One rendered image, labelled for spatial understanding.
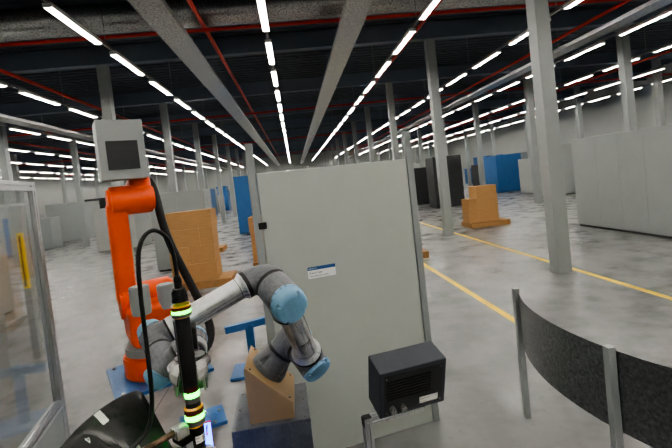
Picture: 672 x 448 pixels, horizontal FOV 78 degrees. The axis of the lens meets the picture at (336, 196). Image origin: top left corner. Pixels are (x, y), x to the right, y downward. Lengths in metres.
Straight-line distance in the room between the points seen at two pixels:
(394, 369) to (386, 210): 1.69
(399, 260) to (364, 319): 0.50
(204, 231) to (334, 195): 6.30
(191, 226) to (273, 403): 7.46
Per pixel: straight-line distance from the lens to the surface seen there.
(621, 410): 2.62
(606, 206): 11.79
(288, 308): 1.37
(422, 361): 1.62
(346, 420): 3.37
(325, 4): 9.38
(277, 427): 1.84
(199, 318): 1.44
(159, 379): 1.36
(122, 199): 4.94
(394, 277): 3.16
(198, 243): 9.06
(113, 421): 1.18
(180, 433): 1.12
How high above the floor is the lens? 1.90
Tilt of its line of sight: 2 degrees down
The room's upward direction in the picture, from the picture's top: 6 degrees counter-clockwise
